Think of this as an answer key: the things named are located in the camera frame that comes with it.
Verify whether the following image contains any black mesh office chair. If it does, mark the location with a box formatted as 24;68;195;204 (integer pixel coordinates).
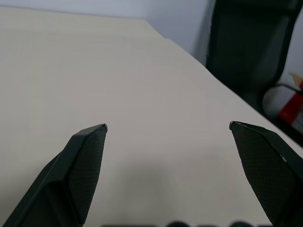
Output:
205;0;303;119

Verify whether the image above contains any red box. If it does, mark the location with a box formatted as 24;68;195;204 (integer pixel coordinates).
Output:
278;79;303;136

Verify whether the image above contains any brown cardboard box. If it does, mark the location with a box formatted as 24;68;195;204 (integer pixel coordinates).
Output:
288;71;303;91

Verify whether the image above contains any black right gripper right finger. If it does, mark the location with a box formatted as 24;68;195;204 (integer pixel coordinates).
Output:
229;121;303;227

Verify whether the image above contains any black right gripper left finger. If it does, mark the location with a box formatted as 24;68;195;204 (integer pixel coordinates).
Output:
0;123;109;227

